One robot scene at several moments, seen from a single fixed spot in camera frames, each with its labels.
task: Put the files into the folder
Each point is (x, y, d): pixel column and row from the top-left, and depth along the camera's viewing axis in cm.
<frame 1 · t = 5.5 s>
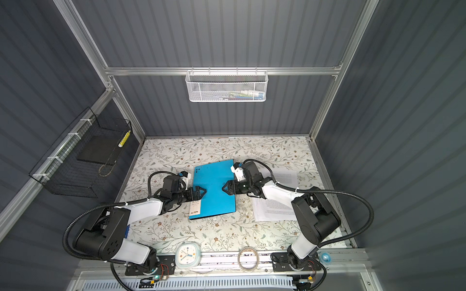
left hand: (200, 191, 92), fingers open
right hand: (229, 189, 88), fingers open
blue folder with black inside: (214, 174, 104), on the table

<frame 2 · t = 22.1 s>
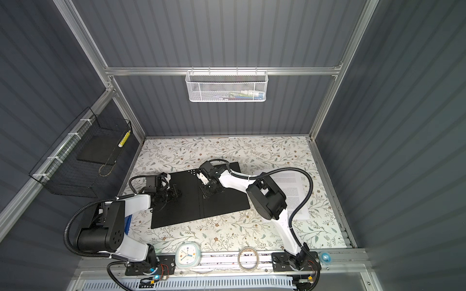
left hand: (179, 191, 95), fingers closed
right hand: (206, 194, 94), fingers closed
blue folder with black inside: (190, 206, 93), on the table

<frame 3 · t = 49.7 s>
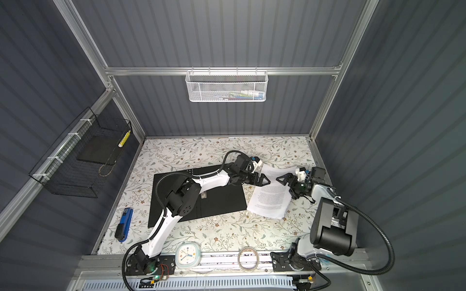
left hand: (264, 181, 95), fingers open
right hand: (283, 185, 89), fingers open
blue and black stapler: (122, 230, 82), point 3 cm above the table
the other named things where they were.

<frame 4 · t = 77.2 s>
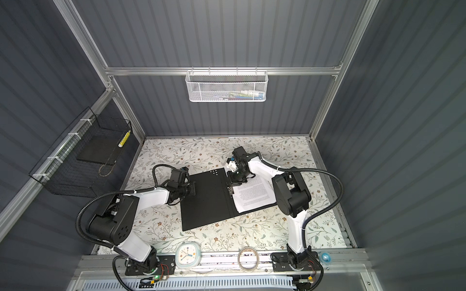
left hand: (195, 187, 96), fingers closed
right hand: (229, 186, 92), fingers closed
blue folder with black inside: (213, 207, 93), on the table
white printed paper files: (256, 193, 96), on the table
